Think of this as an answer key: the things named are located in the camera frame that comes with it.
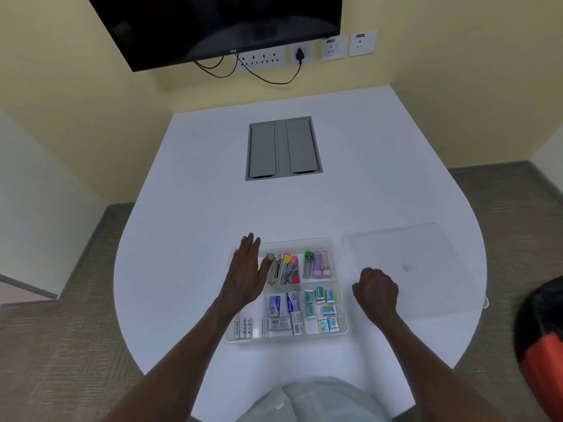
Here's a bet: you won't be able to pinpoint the person's left hand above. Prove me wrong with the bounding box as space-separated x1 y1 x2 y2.
218 233 276 311

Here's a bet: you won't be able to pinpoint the person's right hand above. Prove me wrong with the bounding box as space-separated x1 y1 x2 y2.
352 267 400 326

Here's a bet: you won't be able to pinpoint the person's left forearm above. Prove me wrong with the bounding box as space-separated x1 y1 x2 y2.
102 300 248 422

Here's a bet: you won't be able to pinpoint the person's right forearm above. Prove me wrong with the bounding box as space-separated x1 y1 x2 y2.
366 314 500 422

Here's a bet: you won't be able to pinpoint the clear plastic organizer tray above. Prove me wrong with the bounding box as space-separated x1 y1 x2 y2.
224 237 351 344

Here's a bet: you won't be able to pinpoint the group of small teal erasers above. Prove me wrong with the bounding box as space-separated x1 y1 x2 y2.
303 286 340 334

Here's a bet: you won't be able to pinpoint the clear plastic tray lid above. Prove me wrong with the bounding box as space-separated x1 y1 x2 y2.
347 222 490 320

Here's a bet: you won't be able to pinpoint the person's light blue trousers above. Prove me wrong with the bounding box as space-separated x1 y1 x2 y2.
237 376 393 422

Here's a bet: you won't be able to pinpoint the black and orange chair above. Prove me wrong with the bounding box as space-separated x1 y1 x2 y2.
514 276 563 422

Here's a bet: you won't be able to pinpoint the grey table cable hatch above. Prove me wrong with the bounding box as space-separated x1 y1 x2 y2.
245 116 323 182

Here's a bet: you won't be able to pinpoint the black power cable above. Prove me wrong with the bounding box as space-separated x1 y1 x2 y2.
235 54 303 86

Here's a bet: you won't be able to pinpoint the black television cable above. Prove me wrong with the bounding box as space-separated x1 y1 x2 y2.
193 55 228 79

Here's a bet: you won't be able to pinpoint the white multi-outlet wall socket strip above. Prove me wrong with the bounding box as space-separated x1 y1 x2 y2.
234 45 287 74

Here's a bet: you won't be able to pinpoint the white wall socket with plug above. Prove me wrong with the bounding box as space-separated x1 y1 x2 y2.
290 41 316 65

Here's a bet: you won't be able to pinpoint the white wall socket blue label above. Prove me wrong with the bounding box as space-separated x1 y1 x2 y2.
348 31 378 57
320 35 348 62

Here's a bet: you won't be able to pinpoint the black wall-mounted television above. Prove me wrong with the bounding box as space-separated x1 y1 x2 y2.
86 0 343 73

